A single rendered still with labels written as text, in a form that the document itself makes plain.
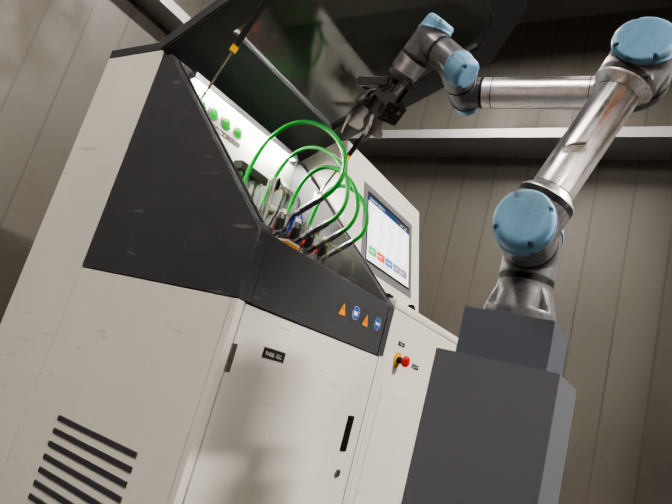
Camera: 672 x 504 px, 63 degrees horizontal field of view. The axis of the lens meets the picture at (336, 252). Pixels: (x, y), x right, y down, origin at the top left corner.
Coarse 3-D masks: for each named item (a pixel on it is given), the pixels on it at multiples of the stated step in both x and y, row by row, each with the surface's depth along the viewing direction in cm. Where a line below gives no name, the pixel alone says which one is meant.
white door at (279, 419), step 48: (240, 336) 117; (288, 336) 131; (240, 384) 119; (288, 384) 133; (336, 384) 151; (240, 432) 120; (288, 432) 135; (336, 432) 153; (192, 480) 110; (240, 480) 122; (288, 480) 137; (336, 480) 156
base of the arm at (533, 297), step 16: (512, 272) 116; (528, 272) 115; (496, 288) 118; (512, 288) 114; (528, 288) 113; (544, 288) 114; (496, 304) 114; (512, 304) 112; (528, 304) 111; (544, 304) 113
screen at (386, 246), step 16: (368, 192) 216; (368, 208) 215; (384, 208) 228; (384, 224) 226; (400, 224) 241; (368, 240) 211; (384, 240) 224; (400, 240) 238; (368, 256) 209; (384, 256) 222; (400, 256) 236; (384, 272) 220; (400, 272) 234; (400, 288) 232
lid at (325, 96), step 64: (256, 0) 152; (320, 0) 158; (384, 0) 162; (448, 0) 166; (512, 0) 168; (192, 64) 167; (256, 64) 172; (320, 64) 179; (384, 64) 184; (320, 128) 203
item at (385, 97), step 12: (396, 72) 135; (396, 84) 138; (408, 84) 134; (372, 96) 140; (384, 96) 137; (396, 96) 136; (372, 108) 141; (384, 108) 137; (396, 108) 139; (384, 120) 140; (396, 120) 142
